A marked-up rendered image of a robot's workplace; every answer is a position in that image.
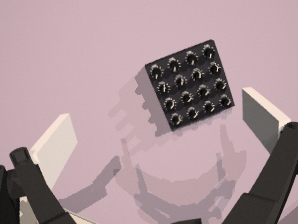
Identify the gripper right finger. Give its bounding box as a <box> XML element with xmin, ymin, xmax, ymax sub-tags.
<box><xmin>222</xmin><ymin>87</ymin><xmax>298</xmax><ymax>224</ymax></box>

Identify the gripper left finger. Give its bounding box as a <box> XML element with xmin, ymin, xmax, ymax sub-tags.
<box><xmin>0</xmin><ymin>113</ymin><xmax>78</xmax><ymax>224</ymax></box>

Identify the black knob box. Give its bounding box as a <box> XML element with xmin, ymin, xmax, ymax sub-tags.
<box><xmin>145</xmin><ymin>39</ymin><xmax>235</xmax><ymax>130</ymax></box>

